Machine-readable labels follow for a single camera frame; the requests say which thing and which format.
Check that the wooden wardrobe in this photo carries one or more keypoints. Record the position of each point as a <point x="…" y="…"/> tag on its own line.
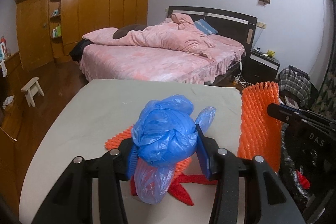
<point x="47" y="30"/>

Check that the blue electric kettle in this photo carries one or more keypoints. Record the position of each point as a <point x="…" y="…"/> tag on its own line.
<point x="3" y="48"/>

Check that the red glove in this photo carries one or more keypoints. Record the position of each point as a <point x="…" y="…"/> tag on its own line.
<point x="303" y="181"/>
<point x="177" y="190"/>

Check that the pink bed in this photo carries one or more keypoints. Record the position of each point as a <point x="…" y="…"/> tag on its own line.
<point x="157" y="64"/>

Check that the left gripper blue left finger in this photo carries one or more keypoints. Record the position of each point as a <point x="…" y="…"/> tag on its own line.
<point x="132" y="160"/>

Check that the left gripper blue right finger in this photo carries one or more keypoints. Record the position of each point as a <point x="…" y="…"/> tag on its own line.
<point x="203" y="153"/>

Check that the wooden side desk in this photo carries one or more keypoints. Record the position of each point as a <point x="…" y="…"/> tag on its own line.
<point x="10" y="124"/>

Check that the pink crumpled duvet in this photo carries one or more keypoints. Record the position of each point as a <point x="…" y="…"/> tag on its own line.
<point x="176" y="33"/>

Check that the book on floor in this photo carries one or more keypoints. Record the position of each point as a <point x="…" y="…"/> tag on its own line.
<point x="291" y="102"/>

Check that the black lined trash bin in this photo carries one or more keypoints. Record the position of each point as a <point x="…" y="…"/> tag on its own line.
<point x="317" y="164"/>

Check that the orange foam net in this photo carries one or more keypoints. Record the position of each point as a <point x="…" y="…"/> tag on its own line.
<point x="260" y="133"/>
<point x="120" y="139"/>

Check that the yellow plush toy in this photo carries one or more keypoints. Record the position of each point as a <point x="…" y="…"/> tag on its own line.
<point x="270" y="54"/>

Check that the dark wooden headboard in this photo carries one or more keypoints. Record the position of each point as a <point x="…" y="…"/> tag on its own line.
<point x="230" y="24"/>

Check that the plaid shirt on chair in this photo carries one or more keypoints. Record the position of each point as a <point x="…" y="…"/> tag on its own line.
<point x="293" y="81"/>

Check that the blue plastic bag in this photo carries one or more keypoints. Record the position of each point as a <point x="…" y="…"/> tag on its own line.
<point x="166" y="137"/>

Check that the blue pillow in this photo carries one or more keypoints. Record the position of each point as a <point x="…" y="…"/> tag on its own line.
<point x="204" y="27"/>

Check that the small white stool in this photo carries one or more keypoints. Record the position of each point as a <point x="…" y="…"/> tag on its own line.
<point x="30" y="89"/>

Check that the dark nightstand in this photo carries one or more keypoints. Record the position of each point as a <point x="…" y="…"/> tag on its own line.
<point x="259" y="68"/>

